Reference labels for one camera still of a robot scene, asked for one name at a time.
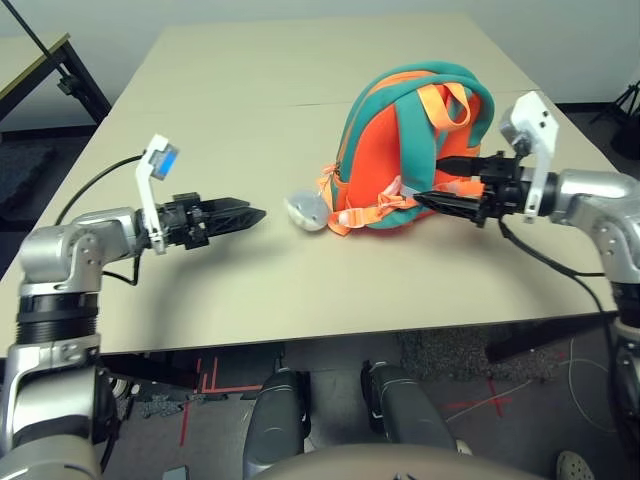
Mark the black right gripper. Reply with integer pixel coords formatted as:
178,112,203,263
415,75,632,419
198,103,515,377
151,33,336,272
413,149,534,229

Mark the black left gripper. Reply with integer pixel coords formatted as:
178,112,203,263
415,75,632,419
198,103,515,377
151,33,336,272
152,192,267,251

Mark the teal and orange backpack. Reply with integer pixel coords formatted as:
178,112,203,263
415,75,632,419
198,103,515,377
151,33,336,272
317,60,496,236

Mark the grey white plush toy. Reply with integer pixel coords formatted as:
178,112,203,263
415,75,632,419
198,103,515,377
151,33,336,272
283,188,331,232

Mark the dark speckled foam mat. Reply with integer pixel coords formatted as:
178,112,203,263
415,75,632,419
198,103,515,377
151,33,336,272
397,327,566,384

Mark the dark grey left robot leg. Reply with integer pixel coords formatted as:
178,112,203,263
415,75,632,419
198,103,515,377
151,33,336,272
244,368,311,469

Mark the dark grey robot leg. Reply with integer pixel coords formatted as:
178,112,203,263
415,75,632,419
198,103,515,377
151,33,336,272
244,368,311,469
360,360,459,451

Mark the black floor mat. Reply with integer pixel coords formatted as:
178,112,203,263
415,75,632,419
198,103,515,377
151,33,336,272
0,144,57,214

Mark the dark grey right robot leg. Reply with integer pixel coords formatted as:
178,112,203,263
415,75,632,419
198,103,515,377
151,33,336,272
360,360,459,451

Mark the black stand pole with clamp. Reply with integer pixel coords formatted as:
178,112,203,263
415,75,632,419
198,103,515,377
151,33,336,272
9,0,76,97

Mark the beige robot torso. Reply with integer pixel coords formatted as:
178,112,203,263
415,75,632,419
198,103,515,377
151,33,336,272
239,442,541,480

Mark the white perforated shoe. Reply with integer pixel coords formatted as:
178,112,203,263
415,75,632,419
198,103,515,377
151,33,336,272
555,449,596,480

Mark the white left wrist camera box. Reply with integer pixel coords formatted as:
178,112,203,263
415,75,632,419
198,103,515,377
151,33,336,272
135,133,180,255

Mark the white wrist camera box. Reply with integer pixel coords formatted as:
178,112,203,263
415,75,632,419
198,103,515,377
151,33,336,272
499,91,560,217
135,133,180,255

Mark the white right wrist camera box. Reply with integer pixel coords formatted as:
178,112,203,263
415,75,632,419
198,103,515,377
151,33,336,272
499,91,560,217

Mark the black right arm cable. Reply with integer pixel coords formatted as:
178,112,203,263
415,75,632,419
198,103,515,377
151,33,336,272
498,219,632,451

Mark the black camera tripod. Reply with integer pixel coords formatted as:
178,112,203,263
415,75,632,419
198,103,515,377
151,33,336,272
592,79,640,131

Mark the white floor cable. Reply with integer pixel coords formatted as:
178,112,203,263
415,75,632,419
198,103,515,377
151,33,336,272
444,339,621,432

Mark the wooden side table black frame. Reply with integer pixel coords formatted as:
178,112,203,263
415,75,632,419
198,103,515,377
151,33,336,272
0,32,114,136

